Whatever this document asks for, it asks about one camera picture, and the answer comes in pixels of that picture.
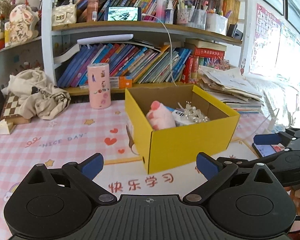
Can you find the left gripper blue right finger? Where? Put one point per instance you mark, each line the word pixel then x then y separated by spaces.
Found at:
pixel 217 176

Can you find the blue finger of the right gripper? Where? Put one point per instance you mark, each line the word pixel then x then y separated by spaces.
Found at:
pixel 267 139

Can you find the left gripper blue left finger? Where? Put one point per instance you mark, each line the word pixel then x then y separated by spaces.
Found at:
pixel 82 175

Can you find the white pearl bracelet bow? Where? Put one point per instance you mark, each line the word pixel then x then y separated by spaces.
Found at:
pixel 193 113

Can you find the white usmile toothpaste box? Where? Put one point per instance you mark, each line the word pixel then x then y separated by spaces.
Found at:
pixel 179 117

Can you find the pink plush pig toy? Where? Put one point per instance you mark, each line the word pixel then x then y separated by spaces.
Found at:
pixel 160 117

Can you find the smartphone on table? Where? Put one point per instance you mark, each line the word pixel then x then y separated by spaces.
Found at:
pixel 266 150

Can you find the pink checkered table mat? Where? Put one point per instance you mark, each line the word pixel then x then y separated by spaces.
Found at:
pixel 77 134

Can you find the yellow cardboard box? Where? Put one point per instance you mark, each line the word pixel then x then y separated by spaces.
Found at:
pixel 169 148

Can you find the stack of papers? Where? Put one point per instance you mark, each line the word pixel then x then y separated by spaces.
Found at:
pixel 231 88

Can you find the beige crumpled cloth bag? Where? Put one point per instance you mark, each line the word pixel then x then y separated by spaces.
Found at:
pixel 38 96

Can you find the wooden chessboard box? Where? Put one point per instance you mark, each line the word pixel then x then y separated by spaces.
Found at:
pixel 10 116

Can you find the orange white box on shelf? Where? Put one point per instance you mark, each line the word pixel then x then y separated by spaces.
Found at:
pixel 120 82

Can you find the pink sticker-covered cylinder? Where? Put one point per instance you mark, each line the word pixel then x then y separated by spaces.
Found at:
pixel 99 85

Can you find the white pen holder cup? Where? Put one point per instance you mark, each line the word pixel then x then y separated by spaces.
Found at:
pixel 216 23

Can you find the wooden bookshelf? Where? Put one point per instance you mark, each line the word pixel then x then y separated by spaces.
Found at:
pixel 147 31

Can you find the cream quilted pearl handbag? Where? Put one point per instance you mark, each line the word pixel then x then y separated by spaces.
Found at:
pixel 63 14

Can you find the smartphone on shelf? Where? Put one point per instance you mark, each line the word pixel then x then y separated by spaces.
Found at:
pixel 123 14

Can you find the pump lotion bottle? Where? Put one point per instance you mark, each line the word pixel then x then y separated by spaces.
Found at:
pixel 92 9

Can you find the alphabet wall poster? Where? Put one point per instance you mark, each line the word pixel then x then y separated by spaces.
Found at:
pixel 266 42

